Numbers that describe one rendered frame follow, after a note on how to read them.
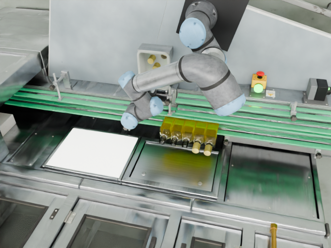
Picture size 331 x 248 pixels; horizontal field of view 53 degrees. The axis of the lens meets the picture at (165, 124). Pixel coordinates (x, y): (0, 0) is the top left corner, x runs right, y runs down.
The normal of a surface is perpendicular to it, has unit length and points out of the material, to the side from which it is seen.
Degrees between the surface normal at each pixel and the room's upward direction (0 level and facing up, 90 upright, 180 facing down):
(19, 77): 90
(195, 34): 7
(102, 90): 90
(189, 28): 7
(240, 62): 0
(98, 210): 90
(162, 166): 90
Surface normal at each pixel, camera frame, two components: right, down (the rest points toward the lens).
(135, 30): -0.25, 0.60
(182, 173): -0.02, -0.79
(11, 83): 0.97, 0.14
